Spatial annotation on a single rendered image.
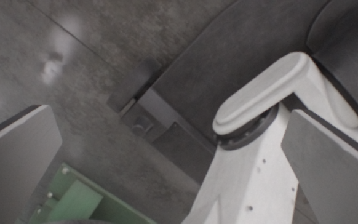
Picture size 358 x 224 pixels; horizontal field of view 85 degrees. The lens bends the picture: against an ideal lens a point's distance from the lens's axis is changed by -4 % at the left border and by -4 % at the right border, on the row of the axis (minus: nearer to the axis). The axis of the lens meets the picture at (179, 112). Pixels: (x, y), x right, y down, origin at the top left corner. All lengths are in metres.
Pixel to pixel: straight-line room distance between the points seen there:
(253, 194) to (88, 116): 0.77
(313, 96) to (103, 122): 0.77
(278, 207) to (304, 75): 0.19
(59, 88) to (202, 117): 0.62
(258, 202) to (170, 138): 0.34
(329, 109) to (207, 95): 0.27
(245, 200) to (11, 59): 0.98
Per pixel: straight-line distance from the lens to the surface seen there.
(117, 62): 0.76
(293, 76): 0.35
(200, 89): 0.51
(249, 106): 0.36
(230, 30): 0.47
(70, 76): 0.89
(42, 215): 1.68
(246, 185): 0.31
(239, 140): 0.36
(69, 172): 1.26
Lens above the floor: 0.63
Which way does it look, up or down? 57 degrees down
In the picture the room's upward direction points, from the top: 157 degrees counter-clockwise
